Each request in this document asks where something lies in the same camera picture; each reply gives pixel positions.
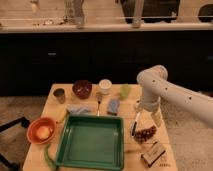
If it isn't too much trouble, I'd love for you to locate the bunch of dark grapes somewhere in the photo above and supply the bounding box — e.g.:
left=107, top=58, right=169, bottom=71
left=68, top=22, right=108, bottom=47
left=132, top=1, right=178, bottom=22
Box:
left=134, top=126, right=157, bottom=144

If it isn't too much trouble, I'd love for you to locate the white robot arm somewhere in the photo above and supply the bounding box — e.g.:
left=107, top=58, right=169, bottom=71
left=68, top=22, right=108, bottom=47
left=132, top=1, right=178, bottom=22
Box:
left=137, top=65, right=213, bottom=128

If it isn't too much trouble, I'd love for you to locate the light blue cloth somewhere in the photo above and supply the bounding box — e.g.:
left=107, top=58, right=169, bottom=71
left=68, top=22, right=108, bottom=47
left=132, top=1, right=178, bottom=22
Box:
left=67, top=105, right=91, bottom=115

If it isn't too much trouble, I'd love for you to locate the orange bowl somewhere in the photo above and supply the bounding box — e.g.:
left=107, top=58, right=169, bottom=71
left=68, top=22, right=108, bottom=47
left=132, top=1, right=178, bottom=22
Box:
left=27, top=117, right=56, bottom=145

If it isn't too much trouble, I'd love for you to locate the small wooden brush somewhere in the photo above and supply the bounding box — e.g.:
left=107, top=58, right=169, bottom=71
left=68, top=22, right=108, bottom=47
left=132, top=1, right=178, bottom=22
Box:
left=96, top=92, right=103, bottom=116

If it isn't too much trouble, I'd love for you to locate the green bean pod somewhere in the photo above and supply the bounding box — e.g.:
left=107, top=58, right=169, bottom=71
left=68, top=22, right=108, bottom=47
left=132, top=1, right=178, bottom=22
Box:
left=44, top=145, right=58, bottom=171

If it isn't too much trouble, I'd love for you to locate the dark red bowl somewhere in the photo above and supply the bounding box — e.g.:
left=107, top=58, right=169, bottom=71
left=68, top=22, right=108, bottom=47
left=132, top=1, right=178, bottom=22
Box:
left=72, top=80, right=92, bottom=99

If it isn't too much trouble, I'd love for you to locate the green plastic tray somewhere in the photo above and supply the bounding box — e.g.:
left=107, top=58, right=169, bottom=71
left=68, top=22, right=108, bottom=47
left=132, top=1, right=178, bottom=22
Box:
left=55, top=115, right=124, bottom=171

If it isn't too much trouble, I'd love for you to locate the grey metal cup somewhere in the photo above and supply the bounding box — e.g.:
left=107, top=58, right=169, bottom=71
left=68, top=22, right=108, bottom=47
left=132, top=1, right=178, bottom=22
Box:
left=53, top=88, right=66, bottom=104

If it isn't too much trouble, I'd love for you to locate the yellow ball in bowl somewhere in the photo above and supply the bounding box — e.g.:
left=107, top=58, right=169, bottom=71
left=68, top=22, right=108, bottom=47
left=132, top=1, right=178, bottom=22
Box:
left=36, top=126, right=50, bottom=140

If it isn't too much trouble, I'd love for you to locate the black and white box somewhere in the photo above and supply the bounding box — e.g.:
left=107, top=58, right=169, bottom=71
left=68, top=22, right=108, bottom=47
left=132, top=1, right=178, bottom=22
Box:
left=141, top=142, right=166, bottom=167

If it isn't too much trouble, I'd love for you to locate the blue sponge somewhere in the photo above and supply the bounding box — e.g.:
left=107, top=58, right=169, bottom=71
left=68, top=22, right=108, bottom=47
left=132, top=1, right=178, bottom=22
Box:
left=107, top=99, right=120, bottom=115

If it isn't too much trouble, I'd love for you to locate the light green cup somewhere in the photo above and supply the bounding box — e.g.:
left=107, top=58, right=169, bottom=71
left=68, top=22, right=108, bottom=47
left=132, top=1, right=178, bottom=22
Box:
left=120, top=84, right=131, bottom=98

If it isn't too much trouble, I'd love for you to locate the white cup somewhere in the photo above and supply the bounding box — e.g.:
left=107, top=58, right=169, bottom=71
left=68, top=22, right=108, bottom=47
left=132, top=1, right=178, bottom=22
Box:
left=99, top=79, right=112, bottom=95

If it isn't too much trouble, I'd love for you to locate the black stand left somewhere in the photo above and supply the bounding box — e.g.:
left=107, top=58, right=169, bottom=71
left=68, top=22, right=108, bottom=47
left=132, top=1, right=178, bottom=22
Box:
left=0, top=117, right=30, bottom=171

